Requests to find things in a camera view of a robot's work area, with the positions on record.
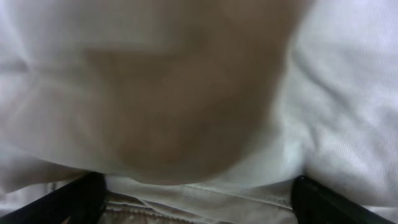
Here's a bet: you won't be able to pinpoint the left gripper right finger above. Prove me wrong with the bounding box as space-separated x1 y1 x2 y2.
290 175 394 224

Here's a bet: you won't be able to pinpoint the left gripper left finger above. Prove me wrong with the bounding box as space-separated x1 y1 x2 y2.
1 172 108 224

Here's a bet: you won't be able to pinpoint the beige shorts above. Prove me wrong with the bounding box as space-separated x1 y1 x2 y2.
1 0 397 223

